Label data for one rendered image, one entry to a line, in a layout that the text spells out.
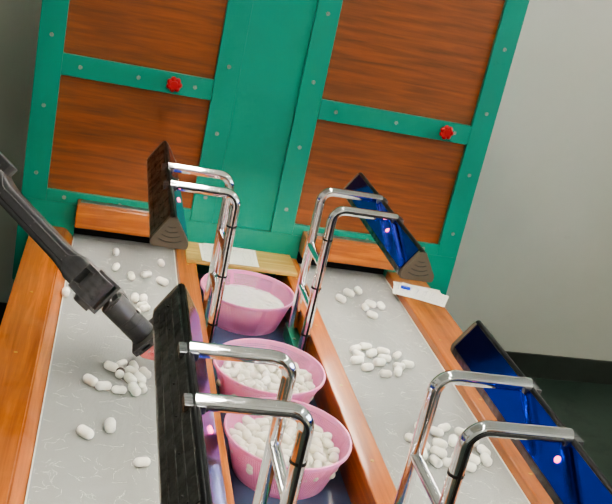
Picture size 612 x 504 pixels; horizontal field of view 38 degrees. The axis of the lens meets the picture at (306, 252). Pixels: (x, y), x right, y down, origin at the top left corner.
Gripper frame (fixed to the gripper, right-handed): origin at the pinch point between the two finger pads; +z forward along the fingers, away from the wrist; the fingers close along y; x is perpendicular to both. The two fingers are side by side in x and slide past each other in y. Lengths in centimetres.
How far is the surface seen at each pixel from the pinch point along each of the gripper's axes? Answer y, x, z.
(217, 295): 19.3, -14.0, 2.0
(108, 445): -32.4, 9.9, -7.8
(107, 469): -40.1, 10.0, -7.7
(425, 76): 76, -93, 10
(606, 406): 145, -85, 212
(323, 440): -23.9, -19.0, 25.6
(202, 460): -91, -23, -26
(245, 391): -9.0, -10.2, 12.9
